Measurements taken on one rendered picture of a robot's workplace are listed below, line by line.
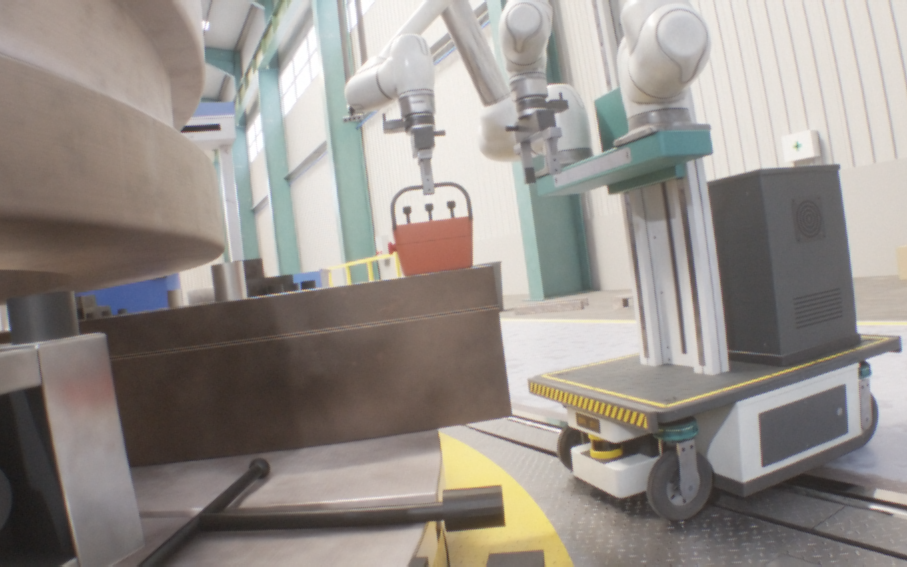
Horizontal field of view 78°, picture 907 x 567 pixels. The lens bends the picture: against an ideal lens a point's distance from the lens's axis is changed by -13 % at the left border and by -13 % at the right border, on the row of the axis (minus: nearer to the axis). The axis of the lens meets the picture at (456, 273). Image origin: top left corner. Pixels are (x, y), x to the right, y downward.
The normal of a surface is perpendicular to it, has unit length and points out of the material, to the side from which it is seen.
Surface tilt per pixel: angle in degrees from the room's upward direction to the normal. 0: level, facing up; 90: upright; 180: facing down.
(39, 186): 90
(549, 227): 90
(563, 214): 90
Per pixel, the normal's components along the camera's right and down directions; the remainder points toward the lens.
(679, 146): 0.32, -0.04
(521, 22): -0.12, 0.16
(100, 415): 0.95, -0.13
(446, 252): 0.13, 0.11
